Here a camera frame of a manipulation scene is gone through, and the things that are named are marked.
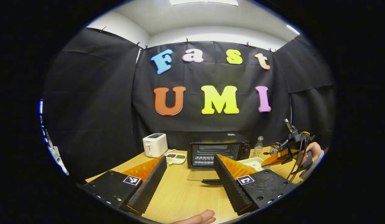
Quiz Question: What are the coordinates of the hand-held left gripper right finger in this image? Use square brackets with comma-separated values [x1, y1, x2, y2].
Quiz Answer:
[213, 154, 297, 216]

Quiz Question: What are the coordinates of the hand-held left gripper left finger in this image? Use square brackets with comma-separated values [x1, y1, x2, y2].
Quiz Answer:
[77, 156, 168, 216]

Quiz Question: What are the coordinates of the cream square plate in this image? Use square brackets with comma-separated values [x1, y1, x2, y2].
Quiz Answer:
[238, 157, 274, 171]

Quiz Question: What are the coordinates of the black electric oven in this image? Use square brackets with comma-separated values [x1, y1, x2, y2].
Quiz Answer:
[187, 140, 251, 186]

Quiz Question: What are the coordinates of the clear drink bottle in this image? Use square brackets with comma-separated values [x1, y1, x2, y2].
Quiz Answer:
[253, 136, 264, 158]

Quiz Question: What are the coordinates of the white divided seed dish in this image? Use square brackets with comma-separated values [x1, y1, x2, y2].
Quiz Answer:
[165, 152, 187, 165]

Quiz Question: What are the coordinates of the white toaster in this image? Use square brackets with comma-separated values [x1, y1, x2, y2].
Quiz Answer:
[142, 133, 168, 158]

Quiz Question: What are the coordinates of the black backdrop cloth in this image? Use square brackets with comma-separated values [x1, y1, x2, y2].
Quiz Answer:
[40, 27, 336, 182]

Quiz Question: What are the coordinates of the large ceiling light panel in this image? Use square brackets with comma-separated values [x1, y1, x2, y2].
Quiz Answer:
[169, 0, 239, 7]

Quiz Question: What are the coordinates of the metal wire utensil holder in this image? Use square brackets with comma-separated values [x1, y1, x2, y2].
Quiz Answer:
[270, 142, 283, 156]

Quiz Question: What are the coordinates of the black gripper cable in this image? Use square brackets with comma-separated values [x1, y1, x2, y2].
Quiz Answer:
[287, 134, 308, 182]

